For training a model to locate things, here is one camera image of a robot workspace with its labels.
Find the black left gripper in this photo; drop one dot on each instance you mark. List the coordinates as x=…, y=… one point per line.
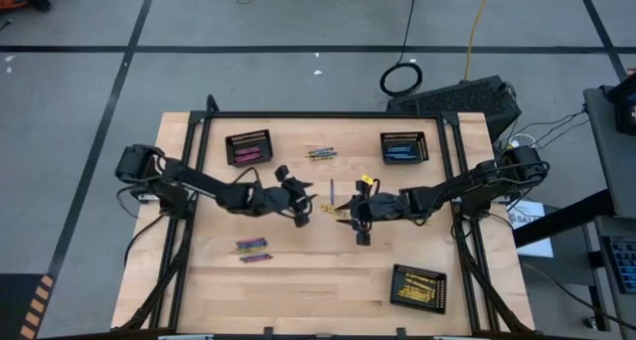
x=278, y=201

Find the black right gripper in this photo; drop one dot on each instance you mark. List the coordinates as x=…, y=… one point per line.
x=382, y=207

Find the pink crayon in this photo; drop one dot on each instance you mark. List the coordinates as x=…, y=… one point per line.
x=256, y=260
x=251, y=240
x=247, y=151
x=248, y=157

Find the black plastic mesh basket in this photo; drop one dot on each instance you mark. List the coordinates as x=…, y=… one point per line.
x=417, y=308
x=420, y=153
x=230, y=153

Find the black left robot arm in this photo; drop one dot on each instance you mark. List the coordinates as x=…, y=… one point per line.
x=199, y=181

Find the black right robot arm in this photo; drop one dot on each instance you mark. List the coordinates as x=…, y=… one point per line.
x=472, y=181

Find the black perforated computer case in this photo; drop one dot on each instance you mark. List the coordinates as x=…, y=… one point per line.
x=457, y=104

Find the white paper sign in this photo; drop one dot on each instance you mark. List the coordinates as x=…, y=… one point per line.
x=529, y=218

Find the black metal crossbar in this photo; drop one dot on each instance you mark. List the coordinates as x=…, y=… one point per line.
x=561, y=220

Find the grey side table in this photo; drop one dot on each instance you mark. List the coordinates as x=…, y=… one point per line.
x=608, y=156

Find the black keyboard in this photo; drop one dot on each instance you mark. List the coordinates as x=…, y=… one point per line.
x=623, y=263

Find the black mat with orange stripes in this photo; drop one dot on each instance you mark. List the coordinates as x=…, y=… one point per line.
x=15, y=305

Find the black metal table frame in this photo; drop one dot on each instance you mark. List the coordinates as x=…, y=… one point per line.
x=323, y=115

